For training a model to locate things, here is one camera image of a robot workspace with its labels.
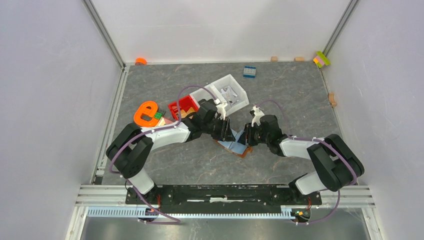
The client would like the aluminium frame rail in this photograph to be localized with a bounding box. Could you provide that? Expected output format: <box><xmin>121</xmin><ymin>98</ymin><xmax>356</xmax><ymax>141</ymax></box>
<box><xmin>66</xmin><ymin>184</ymin><xmax>383</xmax><ymax>240</ymax></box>

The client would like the orange tape roll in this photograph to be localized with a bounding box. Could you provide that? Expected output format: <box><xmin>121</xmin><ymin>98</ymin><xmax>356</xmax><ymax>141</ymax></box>
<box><xmin>134</xmin><ymin>57</ymin><xmax>147</xmax><ymax>66</ymax></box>

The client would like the wooden arch block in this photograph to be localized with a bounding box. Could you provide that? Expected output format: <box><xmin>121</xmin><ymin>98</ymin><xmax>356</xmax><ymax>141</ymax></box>
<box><xmin>328</xmin><ymin>92</ymin><xmax>338</xmax><ymax>108</ymax></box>

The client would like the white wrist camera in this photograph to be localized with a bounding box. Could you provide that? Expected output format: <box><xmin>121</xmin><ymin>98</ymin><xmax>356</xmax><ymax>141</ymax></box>
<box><xmin>213</xmin><ymin>98</ymin><xmax>228</xmax><ymax>120</ymax></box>
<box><xmin>249</xmin><ymin>105</ymin><xmax>265</xmax><ymax>127</ymax></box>

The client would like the orange letter e toy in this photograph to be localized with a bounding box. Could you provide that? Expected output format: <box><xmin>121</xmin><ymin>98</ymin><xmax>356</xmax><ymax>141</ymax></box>
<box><xmin>133</xmin><ymin>101</ymin><xmax>159</xmax><ymax>127</ymax></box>

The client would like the red plastic bin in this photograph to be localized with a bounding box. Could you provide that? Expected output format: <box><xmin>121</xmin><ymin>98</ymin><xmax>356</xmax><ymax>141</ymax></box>
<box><xmin>168</xmin><ymin>95</ymin><xmax>199</xmax><ymax>120</ymax></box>

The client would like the white divided plastic bin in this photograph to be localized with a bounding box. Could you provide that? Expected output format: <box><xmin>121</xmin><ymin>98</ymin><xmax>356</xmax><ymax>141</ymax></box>
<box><xmin>204</xmin><ymin>74</ymin><xmax>250</xmax><ymax>116</ymax></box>

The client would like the brown leather card holder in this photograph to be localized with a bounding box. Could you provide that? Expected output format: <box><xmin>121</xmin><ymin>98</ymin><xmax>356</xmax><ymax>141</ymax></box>
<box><xmin>215</xmin><ymin>129</ymin><xmax>253</xmax><ymax>158</ymax></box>

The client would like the gold card in red bin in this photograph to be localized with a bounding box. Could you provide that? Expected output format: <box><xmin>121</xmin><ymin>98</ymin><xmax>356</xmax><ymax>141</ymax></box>
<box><xmin>179</xmin><ymin>111</ymin><xmax>196</xmax><ymax>119</ymax></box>

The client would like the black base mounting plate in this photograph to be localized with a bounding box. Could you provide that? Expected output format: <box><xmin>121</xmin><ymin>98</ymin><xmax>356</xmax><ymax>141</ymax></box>
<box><xmin>143</xmin><ymin>184</ymin><xmax>322</xmax><ymax>214</ymax></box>

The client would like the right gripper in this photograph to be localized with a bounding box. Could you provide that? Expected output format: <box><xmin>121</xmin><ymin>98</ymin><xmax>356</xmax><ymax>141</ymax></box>
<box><xmin>236</xmin><ymin>122</ymin><xmax>270</xmax><ymax>147</ymax></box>

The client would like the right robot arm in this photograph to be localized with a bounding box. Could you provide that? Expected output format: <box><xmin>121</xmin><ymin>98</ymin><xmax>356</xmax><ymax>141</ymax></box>
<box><xmin>239</xmin><ymin>114</ymin><xmax>365</xmax><ymax>204</ymax></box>

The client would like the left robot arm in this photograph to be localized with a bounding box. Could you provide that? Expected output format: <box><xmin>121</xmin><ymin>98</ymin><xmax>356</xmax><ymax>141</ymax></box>
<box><xmin>105</xmin><ymin>99</ymin><xmax>235</xmax><ymax>204</ymax></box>

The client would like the green toy brick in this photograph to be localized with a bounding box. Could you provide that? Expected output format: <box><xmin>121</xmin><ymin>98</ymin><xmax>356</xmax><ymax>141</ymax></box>
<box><xmin>153</xmin><ymin>112</ymin><xmax>163</xmax><ymax>120</ymax></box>

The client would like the blue toy brick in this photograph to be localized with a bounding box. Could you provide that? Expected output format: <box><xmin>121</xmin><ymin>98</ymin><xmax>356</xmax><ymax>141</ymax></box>
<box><xmin>243</xmin><ymin>66</ymin><xmax>257</xmax><ymax>78</ymax></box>

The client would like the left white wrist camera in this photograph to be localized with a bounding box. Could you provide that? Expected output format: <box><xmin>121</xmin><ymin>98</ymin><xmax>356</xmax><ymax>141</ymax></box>
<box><xmin>213</xmin><ymin>98</ymin><xmax>228</xmax><ymax>120</ymax></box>

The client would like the pink wooden puzzle tile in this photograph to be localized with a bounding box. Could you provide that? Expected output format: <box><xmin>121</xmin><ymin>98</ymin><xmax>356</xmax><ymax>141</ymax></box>
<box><xmin>156</xmin><ymin>117</ymin><xmax>174</xmax><ymax>127</ymax></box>

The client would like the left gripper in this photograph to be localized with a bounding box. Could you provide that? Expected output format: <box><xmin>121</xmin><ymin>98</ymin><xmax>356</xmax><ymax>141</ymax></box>
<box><xmin>202</xmin><ymin>115</ymin><xmax>236</xmax><ymax>142</ymax></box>

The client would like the multicolour toy brick stack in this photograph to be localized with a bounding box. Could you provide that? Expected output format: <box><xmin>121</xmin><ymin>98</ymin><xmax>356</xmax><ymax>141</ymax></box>
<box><xmin>312</xmin><ymin>51</ymin><xmax>331</xmax><ymax>69</ymax></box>

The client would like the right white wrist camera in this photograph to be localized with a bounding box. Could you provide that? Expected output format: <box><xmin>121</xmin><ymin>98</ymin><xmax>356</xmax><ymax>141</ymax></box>
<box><xmin>249</xmin><ymin>105</ymin><xmax>265</xmax><ymax>127</ymax></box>

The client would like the small wooden block right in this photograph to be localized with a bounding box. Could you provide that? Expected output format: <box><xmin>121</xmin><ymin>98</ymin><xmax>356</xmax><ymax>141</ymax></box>
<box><xmin>294</xmin><ymin>56</ymin><xmax>305</xmax><ymax>62</ymax></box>

